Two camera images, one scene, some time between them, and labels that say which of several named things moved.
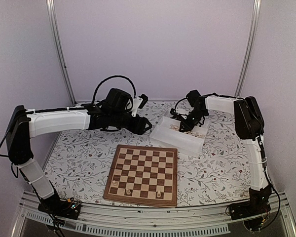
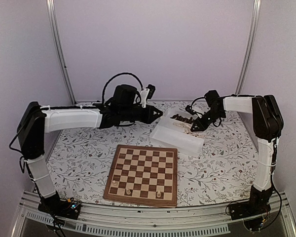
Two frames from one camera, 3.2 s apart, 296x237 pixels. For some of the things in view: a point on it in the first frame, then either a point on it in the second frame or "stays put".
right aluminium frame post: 254,27 stays put
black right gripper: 189,127 → 200,127
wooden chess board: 143,175 stays put
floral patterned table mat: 80,164 stays put
